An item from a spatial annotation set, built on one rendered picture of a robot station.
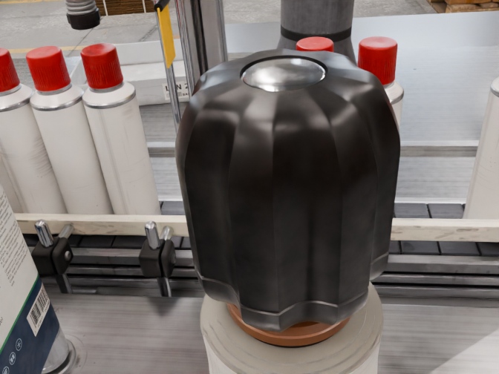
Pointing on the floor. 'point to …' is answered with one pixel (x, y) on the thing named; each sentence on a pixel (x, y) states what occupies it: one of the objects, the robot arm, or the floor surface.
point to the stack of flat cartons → (124, 7)
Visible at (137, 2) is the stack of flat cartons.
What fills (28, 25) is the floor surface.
